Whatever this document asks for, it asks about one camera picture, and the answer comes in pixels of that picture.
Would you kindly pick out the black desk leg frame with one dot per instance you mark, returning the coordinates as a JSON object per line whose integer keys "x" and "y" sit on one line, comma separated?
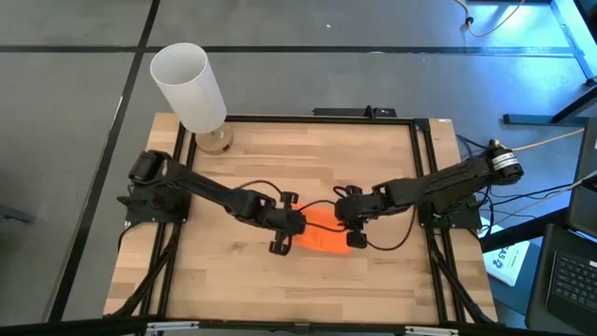
{"x": 541, "y": 120}

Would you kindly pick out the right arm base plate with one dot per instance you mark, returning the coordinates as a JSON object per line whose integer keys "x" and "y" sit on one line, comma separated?
{"x": 459, "y": 217}

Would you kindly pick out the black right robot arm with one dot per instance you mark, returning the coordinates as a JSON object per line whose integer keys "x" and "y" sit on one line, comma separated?
{"x": 443, "y": 182}

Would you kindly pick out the white booklet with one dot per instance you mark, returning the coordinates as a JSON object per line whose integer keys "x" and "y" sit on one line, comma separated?
{"x": 506, "y": 261}

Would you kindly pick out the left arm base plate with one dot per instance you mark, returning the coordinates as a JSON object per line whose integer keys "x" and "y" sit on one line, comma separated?
{"x": 140, "y": 210}

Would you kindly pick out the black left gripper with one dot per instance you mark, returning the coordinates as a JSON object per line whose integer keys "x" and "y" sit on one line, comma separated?
{"x": 282, "y": 220}

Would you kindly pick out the black power strip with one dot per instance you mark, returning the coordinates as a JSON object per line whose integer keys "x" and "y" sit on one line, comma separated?
{"x": 354, "y": 112}

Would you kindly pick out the white lamp wooden base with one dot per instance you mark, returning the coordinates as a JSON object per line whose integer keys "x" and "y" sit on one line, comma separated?
{"x": 186, "y": 88}

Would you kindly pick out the black laptop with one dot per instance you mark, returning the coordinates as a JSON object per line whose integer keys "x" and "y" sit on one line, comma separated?
{"x": 573, "y": 280}

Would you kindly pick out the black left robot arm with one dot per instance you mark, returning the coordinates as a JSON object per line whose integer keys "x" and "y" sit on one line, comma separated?
{"x": 205, "y": 186}

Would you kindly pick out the black table frame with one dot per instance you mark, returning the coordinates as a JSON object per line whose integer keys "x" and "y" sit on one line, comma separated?
{"x": 326, "y": 119}

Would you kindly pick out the orange plastic box lid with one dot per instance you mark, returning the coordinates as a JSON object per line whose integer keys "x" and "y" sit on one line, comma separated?
{"x": 322, "y": 239}

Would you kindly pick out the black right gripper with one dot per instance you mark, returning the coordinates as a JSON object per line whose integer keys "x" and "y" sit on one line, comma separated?
{"x": 355, "y": 210}

